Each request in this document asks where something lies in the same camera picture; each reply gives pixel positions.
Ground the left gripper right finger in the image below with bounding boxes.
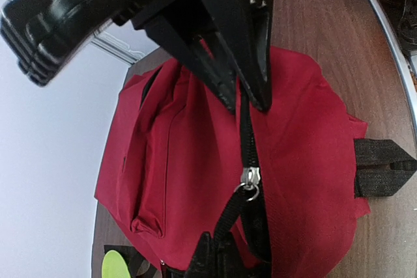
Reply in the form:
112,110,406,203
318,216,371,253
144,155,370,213
218,234,248,278

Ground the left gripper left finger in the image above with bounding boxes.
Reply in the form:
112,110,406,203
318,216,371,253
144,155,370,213
184,232,224,278

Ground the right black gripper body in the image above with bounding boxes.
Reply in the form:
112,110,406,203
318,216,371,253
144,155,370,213
0,0,281,87

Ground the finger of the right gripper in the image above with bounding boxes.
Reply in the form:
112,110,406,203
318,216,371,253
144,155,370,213
132,0,237,114
202,0,272,111

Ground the red backpack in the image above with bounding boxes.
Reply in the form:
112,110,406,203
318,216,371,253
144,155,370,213
95,48,416,277

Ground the green plate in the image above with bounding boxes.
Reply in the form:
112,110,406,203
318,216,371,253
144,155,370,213
101,250,131,278

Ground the front aluminium rail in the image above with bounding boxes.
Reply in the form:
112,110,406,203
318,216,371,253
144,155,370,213
348,0,417,109

